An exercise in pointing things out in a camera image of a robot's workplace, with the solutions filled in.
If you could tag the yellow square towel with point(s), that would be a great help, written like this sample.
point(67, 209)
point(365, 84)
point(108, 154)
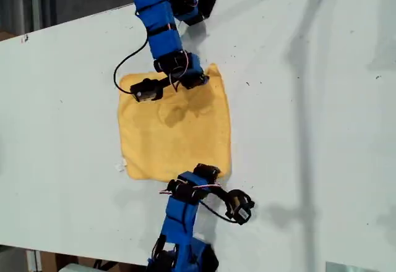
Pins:
point(173, 136)

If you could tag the white towel label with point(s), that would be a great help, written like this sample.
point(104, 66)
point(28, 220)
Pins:
point(121, 165)

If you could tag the brown cardboard box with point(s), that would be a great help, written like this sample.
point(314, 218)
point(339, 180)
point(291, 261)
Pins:
point(7, 36)

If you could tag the short black camera stalk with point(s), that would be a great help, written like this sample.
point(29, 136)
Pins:
point(165, 82)
point(220, 193)

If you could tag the black camera box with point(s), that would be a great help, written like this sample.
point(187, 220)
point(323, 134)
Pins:
point(147, 91)
point(239, 205)

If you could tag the grey metal frame post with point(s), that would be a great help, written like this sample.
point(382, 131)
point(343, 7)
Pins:
point(34, 261)

